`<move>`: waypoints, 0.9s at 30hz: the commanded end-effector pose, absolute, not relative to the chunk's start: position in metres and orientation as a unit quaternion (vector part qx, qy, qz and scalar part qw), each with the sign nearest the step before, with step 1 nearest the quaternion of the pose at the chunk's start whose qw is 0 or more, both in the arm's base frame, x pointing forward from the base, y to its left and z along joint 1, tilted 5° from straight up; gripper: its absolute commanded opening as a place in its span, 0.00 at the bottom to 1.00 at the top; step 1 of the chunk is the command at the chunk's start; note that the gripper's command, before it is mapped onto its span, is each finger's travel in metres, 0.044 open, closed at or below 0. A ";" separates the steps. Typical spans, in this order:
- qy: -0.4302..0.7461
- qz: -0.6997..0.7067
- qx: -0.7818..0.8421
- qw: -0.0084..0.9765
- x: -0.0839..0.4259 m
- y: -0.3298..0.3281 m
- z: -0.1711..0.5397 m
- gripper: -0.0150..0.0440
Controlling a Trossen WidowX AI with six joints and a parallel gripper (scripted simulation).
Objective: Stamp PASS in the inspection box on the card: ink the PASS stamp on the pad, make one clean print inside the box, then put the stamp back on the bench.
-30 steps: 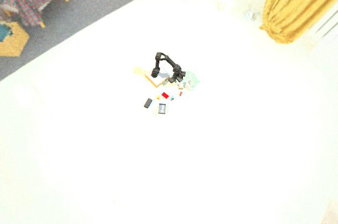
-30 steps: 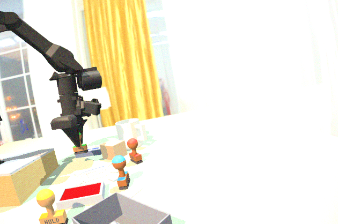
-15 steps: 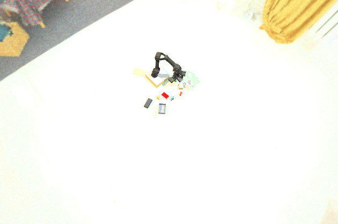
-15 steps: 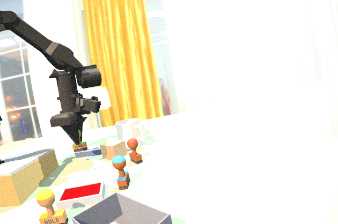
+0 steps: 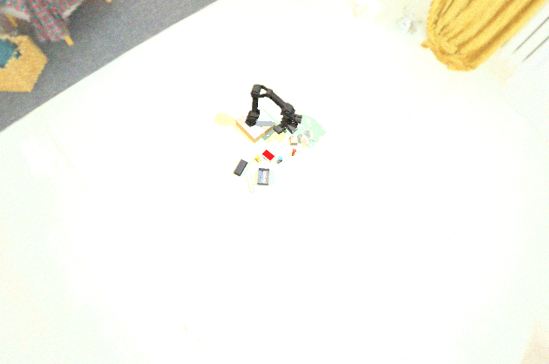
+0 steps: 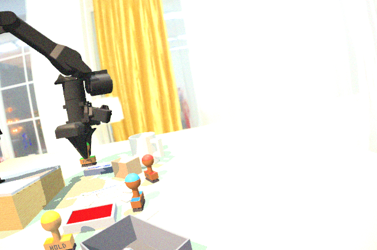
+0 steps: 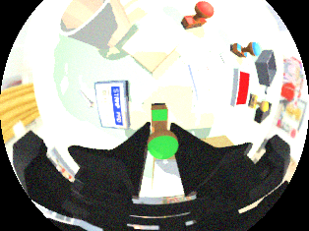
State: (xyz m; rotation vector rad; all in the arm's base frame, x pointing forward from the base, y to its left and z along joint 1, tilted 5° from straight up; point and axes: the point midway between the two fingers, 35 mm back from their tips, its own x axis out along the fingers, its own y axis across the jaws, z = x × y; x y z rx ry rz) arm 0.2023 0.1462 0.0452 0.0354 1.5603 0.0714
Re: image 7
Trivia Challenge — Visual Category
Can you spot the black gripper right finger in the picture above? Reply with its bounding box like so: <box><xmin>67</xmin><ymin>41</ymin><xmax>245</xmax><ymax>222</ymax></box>
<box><xmin>169</xmin><ymin>122</ymin><xmax>253</xmax><ymax>197</ymax></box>

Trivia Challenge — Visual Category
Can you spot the grey mug with cream handle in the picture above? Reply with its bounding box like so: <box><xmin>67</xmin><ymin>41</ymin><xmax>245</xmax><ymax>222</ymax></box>
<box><xmin>59</xmin><ymin>0</ymin><xmax>139</xmax><ymax>49</ymax></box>

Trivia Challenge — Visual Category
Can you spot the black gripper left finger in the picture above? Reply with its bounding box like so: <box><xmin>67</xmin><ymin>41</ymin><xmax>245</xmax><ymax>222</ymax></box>
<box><xmin>68</xmin><ymin>122</ymin><xmax>151</xmax><ymax>201</ymax></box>

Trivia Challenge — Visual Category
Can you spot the yellow hold stamp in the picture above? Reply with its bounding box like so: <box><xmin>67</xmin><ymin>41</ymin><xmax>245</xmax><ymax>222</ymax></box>
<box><xmin>248</xmin><ymin>93</ymin><xmax>269</xmax><ymax>112</ymax></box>

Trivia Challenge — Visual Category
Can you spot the red rubber stamp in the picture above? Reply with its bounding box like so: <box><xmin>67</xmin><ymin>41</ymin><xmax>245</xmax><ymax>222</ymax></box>
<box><xmin>180</xmin><ymin>1</ymin><xmax>215</xmax><ymax>29</ymax></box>

